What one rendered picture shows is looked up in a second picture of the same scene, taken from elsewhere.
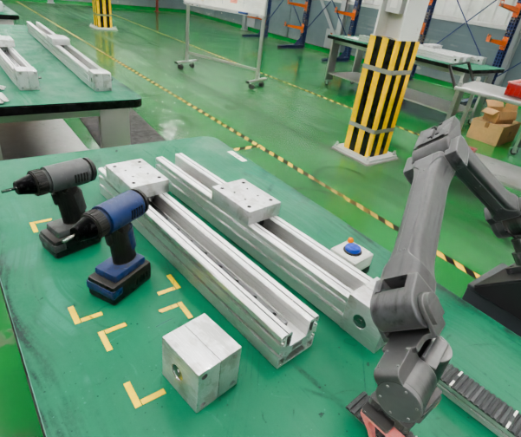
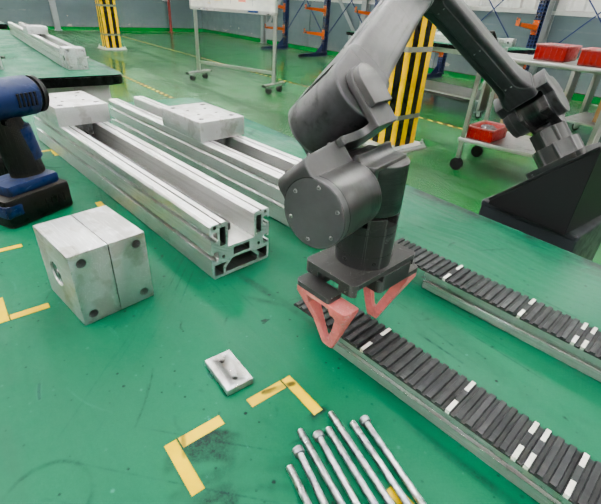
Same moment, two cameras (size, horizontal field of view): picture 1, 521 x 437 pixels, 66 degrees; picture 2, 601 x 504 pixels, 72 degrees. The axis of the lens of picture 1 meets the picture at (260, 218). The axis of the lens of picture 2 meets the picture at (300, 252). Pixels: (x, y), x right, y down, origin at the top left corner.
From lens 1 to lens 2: 0.34 m
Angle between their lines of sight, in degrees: 1
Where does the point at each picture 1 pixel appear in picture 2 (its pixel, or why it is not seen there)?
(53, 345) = not seen: outside the picture
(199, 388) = (76, 281)
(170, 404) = (51, 318)
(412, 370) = (335, 168)
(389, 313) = (310, 108)
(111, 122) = not seen: hidden behind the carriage
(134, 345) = (25, 263)
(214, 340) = (107, 226)
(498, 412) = (508, 301)
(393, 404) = (308, 222)
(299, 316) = (243, 211)
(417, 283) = (348, 58)
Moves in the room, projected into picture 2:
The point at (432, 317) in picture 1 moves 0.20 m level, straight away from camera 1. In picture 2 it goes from (366, 93) to (438, 72)
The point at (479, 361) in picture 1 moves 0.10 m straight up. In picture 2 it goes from (490, 264) to (510, 207)
